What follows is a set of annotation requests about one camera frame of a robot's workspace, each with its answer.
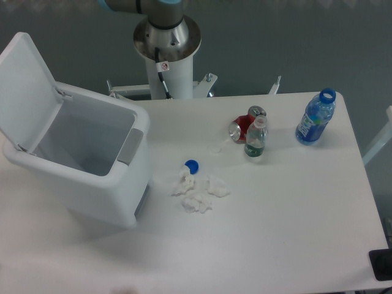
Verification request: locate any crumpled white tissue right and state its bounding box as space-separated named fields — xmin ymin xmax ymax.
xmin=206 ymin=175 xmax=230 ymax=198

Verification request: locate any crumpled white tissue bottom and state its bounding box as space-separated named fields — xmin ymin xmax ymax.
xmin=181 ymin=192 xmax=212 ymax=214

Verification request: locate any white trash can lid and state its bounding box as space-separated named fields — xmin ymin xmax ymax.
xmin=1 ymin=32 xmax=64 ymax=153

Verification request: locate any black cable on pedestal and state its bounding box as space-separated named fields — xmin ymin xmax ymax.
xmin=154 ymin=47 xmax=174 ymax=100

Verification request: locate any blue bottle cap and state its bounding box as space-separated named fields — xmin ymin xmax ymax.
xmin=184 ymin=159 xmax=199 ymax=175

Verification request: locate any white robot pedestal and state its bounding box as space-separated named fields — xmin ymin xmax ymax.
xmin=107 ymin=56 xmax=218 ymax=100

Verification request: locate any crumpled white tissue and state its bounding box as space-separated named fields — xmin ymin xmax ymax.
xmin=181 ymin=192 xmax=212 ymax=214
xmin=172 ymin=165 xmax=195 ymax=196
xmin=206 ymin=175 xmax=230 ymax=198

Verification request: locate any white table bracket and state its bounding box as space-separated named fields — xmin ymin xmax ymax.
xmin=268 ymin=75 xmax=281 ymax=95

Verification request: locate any white frame at right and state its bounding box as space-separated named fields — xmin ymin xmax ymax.
xmin=362 ymin=106 xmax=391 ymax=166

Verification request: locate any white trash can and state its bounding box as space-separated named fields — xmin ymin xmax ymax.
xmin=3 ymin=83 xmax=152 ymax=228

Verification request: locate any blue drink bottle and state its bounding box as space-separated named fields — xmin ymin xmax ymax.
xmin=295 ymin=88 xmax=336 ymax=145

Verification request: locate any black device at edge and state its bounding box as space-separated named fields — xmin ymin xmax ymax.
xmin=369 ymin=249 xmax=391 ymax=281

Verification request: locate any crumpled white tissue left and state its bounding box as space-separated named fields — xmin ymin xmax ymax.
xmin=172 ymin=165 xmax=195 ymax=196

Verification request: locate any clear green-label bottle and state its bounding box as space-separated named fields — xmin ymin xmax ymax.
xmin=244 ymin=115 xmax=268 ymax=157

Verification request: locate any crushed red soda can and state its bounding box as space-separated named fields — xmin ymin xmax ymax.
xmin=228 ymin=105 xmax=267 ymax=143

